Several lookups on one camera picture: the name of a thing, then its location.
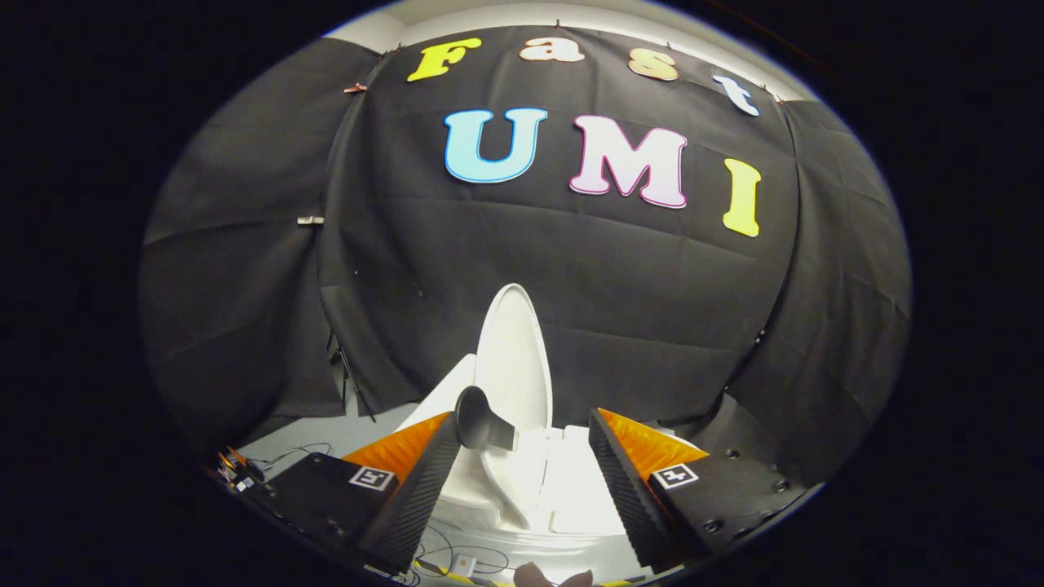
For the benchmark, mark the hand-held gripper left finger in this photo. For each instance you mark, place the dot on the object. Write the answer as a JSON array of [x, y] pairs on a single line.
[[424, 497]]

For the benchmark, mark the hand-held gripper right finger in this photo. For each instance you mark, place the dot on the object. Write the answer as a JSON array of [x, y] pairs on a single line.
[[628, 497]]

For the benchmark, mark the white toilet lid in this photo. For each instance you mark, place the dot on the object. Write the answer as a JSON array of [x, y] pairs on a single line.
[[514, 359]]

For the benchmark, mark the white toilet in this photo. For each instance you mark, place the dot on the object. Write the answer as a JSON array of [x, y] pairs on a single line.
[[575, 497]]

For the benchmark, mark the white toilet seat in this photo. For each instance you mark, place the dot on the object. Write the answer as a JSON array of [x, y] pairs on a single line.
[[522, 489]]

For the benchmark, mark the white cloth clip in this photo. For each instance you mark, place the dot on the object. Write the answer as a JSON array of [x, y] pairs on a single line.
[[310, 220]]

